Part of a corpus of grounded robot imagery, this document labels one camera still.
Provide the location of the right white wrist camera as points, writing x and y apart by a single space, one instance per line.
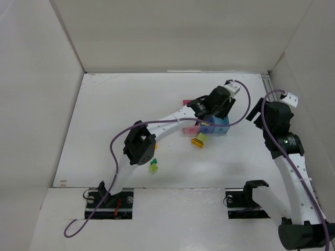
288 98

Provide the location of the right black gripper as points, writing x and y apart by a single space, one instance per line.
261 112

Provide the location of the pink plastic bin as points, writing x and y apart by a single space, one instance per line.
195 129

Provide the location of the light blue plastic bin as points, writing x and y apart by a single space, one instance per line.
223 125

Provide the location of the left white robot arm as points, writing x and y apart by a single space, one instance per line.
139 145

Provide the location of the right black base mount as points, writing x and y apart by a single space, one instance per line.
240 204

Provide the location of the lime yellow lego brick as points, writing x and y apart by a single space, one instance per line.
153 168

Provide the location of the aluminium rail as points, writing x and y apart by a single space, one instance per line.
265 77

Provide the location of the purple plastic bin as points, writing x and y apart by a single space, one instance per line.
207 127

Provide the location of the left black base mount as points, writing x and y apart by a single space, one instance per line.
115 207

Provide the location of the light yellow lego on orange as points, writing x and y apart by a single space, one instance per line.
202 137

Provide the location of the orange striped lego brick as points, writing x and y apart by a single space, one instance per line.
198 143

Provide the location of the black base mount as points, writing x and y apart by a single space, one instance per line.
240 204
115 207

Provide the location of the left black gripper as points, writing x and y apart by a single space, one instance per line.
225 105

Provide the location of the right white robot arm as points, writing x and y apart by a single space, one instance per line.
301 224

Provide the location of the dark green wedge lego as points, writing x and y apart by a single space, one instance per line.
154 160

